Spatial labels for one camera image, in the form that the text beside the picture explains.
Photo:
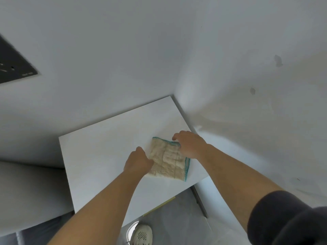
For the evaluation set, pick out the beige cloth with teal edge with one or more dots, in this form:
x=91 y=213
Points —
x=166 y=160

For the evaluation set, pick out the black wall panel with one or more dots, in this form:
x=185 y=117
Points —
x=12 y=66

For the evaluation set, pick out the white mesh shoe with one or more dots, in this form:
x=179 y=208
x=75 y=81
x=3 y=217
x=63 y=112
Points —
x=141 y=236

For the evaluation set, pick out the person's right forearm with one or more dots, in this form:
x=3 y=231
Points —
x=230 y=176

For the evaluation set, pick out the dark grey sweater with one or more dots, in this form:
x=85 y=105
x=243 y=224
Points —
x=286 y=221

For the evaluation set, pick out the person's right hand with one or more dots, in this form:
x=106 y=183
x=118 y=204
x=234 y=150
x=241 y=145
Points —
x=191 y=145

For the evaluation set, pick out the dark metal floor strip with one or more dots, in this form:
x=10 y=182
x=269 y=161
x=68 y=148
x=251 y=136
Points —
x=200 y=204

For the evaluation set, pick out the person's left forearm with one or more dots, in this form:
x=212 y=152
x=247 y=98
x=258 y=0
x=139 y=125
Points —
x=102 y=209

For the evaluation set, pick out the white low cabinet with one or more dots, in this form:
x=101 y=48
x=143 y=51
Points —
x=102 y=155

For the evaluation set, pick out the person's left hand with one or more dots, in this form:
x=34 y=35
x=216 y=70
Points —
x=138 y=163

